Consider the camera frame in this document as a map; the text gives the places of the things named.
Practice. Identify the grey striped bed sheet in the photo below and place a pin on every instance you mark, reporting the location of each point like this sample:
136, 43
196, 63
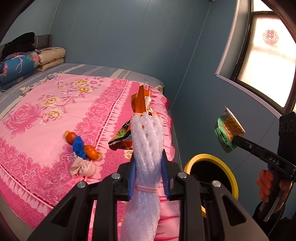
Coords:
12, 96

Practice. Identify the white foam fruit net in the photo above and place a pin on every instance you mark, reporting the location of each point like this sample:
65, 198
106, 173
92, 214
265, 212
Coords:
142, 212

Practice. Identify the orange tangerine peel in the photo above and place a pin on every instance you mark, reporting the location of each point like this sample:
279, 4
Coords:
70, 137
91, 153

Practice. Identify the pink white sock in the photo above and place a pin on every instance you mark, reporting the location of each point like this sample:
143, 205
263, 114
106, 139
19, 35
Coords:
82, 167

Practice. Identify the small cloth on sheet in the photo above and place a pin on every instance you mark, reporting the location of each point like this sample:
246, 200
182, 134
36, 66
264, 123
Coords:
26, 90

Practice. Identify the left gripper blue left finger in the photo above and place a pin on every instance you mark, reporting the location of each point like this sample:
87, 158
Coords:
131, 178

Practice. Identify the pink floral bedspread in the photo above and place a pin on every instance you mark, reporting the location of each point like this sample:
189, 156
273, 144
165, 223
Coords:
36, 159

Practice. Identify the orange snack wrapper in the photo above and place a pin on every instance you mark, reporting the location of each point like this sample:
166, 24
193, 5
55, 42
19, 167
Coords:
144, 127

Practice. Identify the green noodle snack packet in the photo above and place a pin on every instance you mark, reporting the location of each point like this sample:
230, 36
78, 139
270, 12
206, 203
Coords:
226, 128

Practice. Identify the blue floral folded quilt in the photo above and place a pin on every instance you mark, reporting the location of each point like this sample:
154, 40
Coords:
17, 67

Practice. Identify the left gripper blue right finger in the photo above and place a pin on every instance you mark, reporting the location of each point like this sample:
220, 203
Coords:
165, 176

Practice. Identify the yellow rimmed trash bin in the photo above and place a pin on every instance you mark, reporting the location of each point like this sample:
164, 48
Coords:
208, 168

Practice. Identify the grey upholstered headboard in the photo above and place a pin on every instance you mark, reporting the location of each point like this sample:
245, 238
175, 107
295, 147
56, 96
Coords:
41, 42

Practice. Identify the beige folded quilt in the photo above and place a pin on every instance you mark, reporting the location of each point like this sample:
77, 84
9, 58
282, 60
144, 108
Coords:
50, 57

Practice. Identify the black clothing pile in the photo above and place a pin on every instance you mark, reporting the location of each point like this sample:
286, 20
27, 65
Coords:
23, 43

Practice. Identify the blue cloth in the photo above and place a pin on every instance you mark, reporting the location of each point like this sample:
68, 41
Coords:
78, 147

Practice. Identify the person's right hand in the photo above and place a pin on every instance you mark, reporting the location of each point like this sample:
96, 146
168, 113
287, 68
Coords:
265, 183

